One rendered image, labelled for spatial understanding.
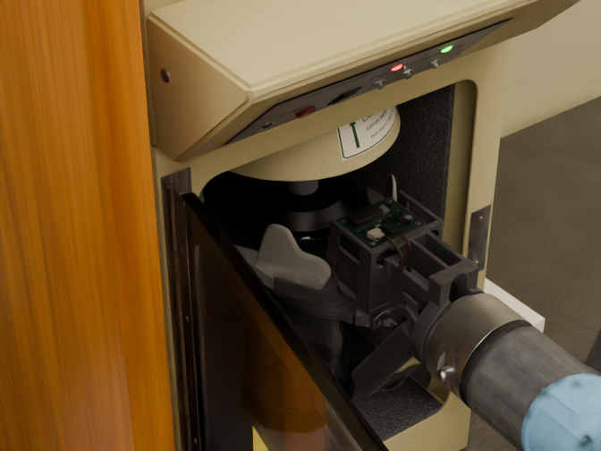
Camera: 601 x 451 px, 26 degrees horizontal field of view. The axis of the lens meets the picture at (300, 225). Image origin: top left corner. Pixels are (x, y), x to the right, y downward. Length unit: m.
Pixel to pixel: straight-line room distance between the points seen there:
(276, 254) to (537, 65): 0.83
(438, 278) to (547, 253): 0.62
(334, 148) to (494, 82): 0.14
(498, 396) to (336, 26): 0.29
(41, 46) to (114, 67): 0.07
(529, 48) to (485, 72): 0.74
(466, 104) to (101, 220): 0.41
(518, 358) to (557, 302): 0.58
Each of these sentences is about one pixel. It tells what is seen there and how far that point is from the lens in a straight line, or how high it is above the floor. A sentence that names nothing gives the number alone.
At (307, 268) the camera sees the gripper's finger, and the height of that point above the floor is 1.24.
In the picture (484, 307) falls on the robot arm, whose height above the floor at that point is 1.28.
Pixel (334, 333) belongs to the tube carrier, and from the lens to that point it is 1.14.
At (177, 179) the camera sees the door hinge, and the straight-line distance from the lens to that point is 0.88.
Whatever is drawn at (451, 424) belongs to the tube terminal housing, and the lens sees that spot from 1.27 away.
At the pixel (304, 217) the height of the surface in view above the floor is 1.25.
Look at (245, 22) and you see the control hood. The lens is 0.79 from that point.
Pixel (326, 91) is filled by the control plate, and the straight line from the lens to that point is 0.81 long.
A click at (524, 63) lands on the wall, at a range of 1.78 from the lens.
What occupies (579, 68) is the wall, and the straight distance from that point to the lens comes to 1.87.
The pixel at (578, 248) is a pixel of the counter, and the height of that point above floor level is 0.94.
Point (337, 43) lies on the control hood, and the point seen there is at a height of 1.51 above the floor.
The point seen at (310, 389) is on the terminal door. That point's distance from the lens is 0.72.
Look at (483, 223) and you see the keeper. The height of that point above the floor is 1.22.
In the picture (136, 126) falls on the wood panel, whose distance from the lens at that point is 0.73.
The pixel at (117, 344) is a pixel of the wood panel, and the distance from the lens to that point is 0.82.
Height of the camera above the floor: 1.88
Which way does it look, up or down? 36 degrees down
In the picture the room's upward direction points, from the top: straight up
